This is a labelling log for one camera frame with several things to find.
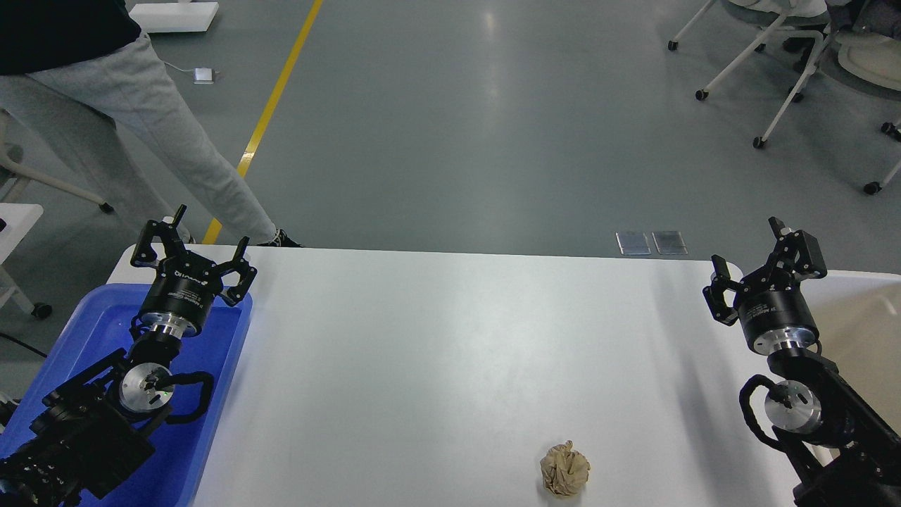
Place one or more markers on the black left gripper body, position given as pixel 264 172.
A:
pixel 184 289

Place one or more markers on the brown paper ball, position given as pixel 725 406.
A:
pixel 565 471

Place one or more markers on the white box on floor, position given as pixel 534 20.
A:
pixel 175 17

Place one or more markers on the white chair at left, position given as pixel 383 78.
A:
pixel 20 175

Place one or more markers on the right metal floor plate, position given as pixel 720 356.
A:
pixel 670 243

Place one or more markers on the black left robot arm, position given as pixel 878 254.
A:
pixel 95 429

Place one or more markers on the small white power adapter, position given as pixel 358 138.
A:
pixel 203 76

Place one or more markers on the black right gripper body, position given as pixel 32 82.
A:
pixel 774 315

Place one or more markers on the left metal floor plate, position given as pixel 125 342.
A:
pixel 633 243

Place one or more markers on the person in grey trousers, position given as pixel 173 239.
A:
pixel 73 72

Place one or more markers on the white plastic bin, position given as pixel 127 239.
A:
pixel 858 316

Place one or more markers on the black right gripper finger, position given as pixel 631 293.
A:
pixel 714 292
pixel 796 256

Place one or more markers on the white rolling office chair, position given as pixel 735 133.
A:
pixel 798 19

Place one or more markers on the metal floor plate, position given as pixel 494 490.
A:
pixel 633 243
pixel 670 243

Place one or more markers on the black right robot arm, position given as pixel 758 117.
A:
pixel 842 451

